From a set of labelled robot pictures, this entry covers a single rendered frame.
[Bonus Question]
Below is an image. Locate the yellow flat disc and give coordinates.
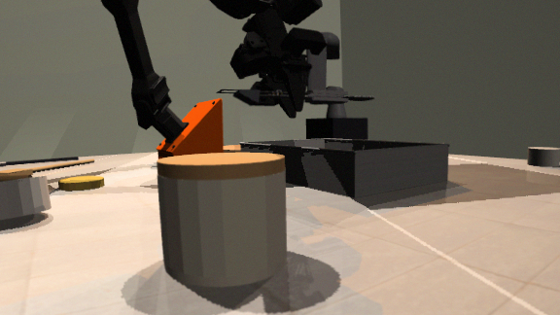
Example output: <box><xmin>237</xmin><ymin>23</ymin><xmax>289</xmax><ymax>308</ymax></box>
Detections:
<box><xmin>58</xmin><ymin>176</ymin><xmax>104</xmax><ymax>191</ymax></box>

